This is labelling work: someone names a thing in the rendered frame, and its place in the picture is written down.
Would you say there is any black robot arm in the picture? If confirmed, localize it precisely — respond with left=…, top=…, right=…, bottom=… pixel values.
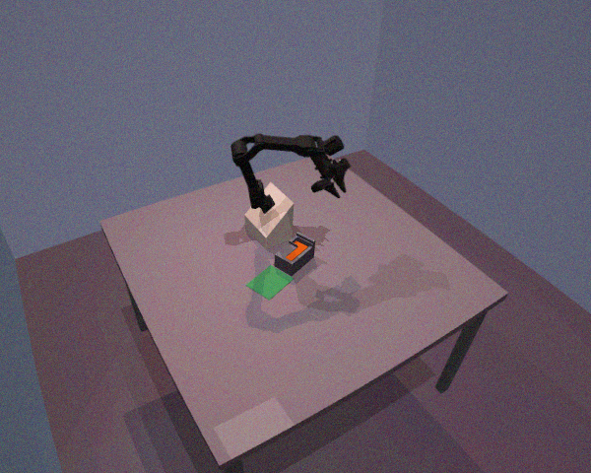
left=230, top=134, right=349, bottom=214

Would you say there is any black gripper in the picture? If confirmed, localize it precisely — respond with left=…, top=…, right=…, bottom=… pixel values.
left=311, top=158, right=347, bottom=198

